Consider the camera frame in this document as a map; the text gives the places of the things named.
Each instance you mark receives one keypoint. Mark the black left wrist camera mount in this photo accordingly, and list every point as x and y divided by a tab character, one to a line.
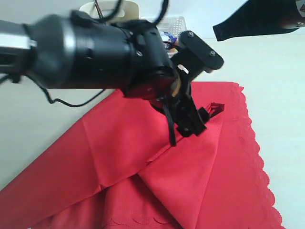
196	55

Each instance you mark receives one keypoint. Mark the blue and white milk carton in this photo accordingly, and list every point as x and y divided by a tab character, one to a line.
168	39

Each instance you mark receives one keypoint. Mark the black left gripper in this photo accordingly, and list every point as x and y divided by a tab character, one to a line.
172	97

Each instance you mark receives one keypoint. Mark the white perforated plastic basket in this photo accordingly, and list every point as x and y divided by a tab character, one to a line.
173	25

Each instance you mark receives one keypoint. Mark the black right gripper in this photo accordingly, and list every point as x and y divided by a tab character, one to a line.
262	17

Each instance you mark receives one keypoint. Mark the red tablecloth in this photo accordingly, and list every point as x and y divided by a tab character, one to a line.
115	169

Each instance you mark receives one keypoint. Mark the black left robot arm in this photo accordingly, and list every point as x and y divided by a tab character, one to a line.
78	52

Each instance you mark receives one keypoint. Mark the dark wooden chopstick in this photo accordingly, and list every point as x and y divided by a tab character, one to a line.
98	9

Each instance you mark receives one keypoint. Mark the cream plastic storage bin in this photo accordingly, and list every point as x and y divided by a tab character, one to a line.
129	10

